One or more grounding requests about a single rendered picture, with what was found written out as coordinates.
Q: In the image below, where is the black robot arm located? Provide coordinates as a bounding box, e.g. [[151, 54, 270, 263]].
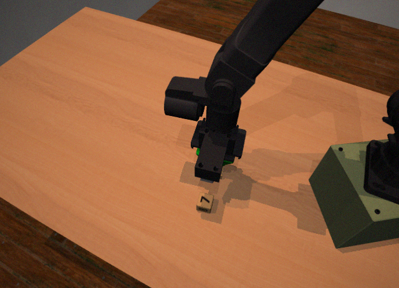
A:
[[164, 0, 399, 204]]

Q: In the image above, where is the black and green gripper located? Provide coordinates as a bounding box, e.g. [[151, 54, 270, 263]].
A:
[[191, 120, 246, 166]]

